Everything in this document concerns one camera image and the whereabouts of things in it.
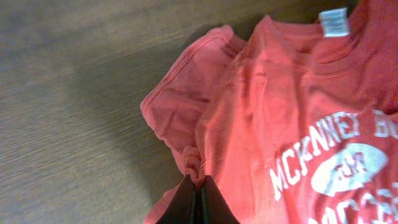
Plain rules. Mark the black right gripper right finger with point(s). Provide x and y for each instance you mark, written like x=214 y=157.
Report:
x=214 y=209

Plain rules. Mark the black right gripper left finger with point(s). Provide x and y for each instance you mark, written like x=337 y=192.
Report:
x=181 y=209

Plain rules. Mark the orange McKinney soccer t-shirt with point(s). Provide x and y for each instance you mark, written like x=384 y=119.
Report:
x=298 y=124

